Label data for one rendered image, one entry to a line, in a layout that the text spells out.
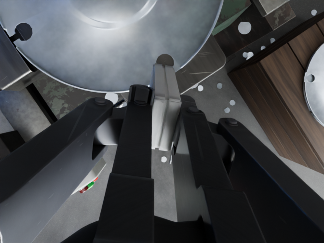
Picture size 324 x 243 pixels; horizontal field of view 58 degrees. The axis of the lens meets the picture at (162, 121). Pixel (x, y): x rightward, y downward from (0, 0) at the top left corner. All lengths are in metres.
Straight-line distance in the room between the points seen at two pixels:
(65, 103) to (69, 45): 0.16
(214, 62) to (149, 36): 0.09
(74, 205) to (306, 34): 1.01
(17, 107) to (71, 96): 0.09
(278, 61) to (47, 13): 0.65
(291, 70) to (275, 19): 0.32
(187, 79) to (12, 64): 0.27
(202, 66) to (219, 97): 0.81
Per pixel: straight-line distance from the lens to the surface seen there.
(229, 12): 0.55
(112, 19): 0.38
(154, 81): 0.17
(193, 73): 0.38
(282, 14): 0.61
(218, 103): 1.19
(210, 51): 0.39
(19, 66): 0.50
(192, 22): 0.39
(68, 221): 1.30
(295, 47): 0.91
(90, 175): 0.56
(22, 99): 0.56
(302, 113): 0.91
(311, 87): 0.91
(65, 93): 0.53
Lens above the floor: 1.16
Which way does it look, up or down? 86 degrees down
